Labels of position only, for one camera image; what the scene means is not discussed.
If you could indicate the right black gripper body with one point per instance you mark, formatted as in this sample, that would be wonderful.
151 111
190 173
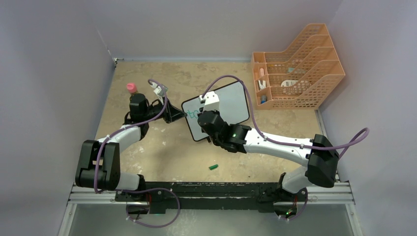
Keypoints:
216 111

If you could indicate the white whiteboard with black frame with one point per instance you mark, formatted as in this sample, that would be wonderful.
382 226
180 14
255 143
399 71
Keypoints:
233 108

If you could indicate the green marker cap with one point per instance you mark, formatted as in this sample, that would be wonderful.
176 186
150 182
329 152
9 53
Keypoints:
213 167

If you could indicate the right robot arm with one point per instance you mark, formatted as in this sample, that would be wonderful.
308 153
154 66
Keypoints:
316 158

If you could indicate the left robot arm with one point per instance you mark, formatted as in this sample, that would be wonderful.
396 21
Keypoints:
99 162

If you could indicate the pink capped spice bottle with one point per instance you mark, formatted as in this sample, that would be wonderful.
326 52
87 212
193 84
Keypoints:
132 89

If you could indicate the white stapler in organizer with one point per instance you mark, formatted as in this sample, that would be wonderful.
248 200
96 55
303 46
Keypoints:
261 84

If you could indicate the orange plastic file organizer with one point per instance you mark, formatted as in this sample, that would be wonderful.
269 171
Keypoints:
312 57

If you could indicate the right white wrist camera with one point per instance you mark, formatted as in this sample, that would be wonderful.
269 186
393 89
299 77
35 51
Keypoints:
210 101

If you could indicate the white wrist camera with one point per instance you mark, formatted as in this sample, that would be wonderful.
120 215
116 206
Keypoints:
160 92
210 101

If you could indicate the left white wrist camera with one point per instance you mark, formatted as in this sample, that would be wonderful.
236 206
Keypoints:
160 92

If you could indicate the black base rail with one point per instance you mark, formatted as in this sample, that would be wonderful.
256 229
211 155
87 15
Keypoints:
264 197

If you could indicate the aluminium frame rail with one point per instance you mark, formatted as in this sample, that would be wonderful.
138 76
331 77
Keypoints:
340 194

